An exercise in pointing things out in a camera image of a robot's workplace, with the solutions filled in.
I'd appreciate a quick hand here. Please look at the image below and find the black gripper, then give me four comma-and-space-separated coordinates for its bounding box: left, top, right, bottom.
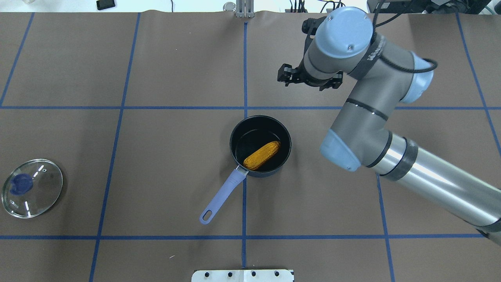
277, 18, 344, 91

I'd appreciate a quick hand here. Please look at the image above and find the yellow corn cob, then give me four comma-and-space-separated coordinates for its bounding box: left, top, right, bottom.
243, 141, 281, 171

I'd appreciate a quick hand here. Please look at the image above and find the glass pot lid blue knob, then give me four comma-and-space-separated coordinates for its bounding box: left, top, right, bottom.
1, 159, 64, 219

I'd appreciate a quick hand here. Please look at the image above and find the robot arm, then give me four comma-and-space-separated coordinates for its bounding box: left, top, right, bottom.
277, 7, 501, 245

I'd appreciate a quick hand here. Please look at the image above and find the black orange power strip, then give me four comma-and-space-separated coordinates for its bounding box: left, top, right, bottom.
284, 0, 347, 14

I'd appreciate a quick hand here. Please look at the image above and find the black laptop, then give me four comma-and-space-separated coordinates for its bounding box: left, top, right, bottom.
366, 0, 491, 14

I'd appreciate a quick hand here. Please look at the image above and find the blue saucepan with handle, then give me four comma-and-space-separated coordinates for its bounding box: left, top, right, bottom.
199, 115, 292, 225

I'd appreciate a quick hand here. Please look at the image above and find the aluminium frame post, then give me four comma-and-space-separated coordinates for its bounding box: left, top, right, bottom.
223, 0, 255, 18

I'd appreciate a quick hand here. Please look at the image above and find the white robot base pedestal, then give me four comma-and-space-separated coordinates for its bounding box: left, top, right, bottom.
191, 269, 295, 282

